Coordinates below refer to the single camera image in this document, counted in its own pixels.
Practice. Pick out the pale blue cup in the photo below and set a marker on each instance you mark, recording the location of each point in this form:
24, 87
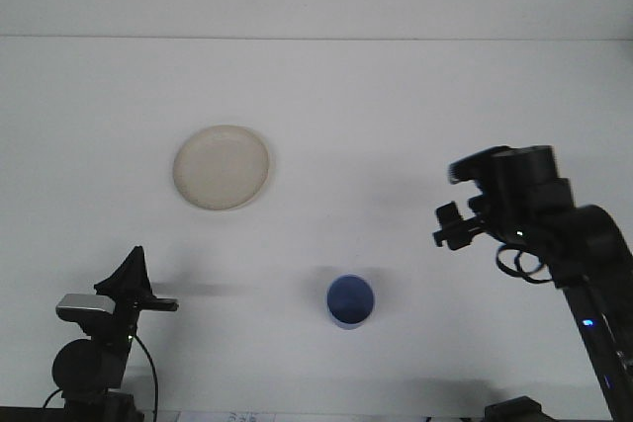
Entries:
350, 301

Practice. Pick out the white printed paper sheet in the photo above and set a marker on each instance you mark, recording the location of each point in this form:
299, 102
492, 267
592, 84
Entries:
232, 417

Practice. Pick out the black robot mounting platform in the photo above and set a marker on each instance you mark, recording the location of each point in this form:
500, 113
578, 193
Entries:
20, 416

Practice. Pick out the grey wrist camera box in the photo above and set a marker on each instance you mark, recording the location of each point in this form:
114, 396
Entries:
470, 165
84, 304

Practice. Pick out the pale round plate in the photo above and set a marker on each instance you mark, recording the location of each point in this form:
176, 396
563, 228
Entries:
220, 167

